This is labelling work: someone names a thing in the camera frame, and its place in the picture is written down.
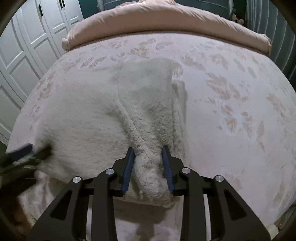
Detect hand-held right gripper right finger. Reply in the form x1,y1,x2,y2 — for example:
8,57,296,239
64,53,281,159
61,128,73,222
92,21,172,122
162,146,271,241

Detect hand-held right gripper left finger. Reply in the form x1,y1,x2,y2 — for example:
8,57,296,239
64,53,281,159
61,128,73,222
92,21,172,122
26,148,135,241

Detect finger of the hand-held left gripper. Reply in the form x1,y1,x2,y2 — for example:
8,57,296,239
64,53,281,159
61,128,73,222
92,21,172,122
6,144,33,161
25,146,52,165

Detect white fluffy garment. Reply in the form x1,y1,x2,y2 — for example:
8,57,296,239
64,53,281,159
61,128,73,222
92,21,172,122
35,58,188,208

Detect white leaf-patterned blanket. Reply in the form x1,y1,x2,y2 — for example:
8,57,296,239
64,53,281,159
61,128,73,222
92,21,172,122
6,32,296,241

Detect white panelled wardrobe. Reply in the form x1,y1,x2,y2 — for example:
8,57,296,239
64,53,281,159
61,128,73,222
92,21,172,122
0,0,84,144

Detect pink pillow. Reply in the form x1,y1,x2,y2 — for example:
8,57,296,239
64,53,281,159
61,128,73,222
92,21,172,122
61,0,272,56

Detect teal upholstered headboard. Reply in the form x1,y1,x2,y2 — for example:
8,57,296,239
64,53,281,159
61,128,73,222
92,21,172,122
79,0,248,20

